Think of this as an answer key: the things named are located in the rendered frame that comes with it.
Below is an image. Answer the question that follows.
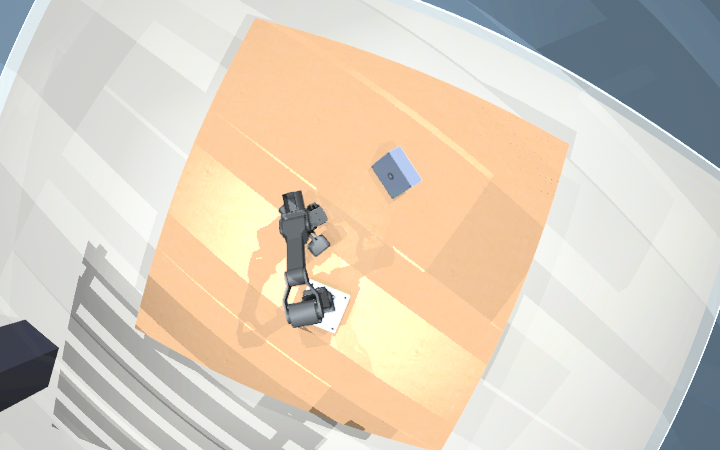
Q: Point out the light blue square panel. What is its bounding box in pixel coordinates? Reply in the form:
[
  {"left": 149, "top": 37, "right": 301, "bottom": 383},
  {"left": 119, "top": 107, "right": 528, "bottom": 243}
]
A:
[{"left": 371, "top": 146, "right": 423, "bottom": 199}]

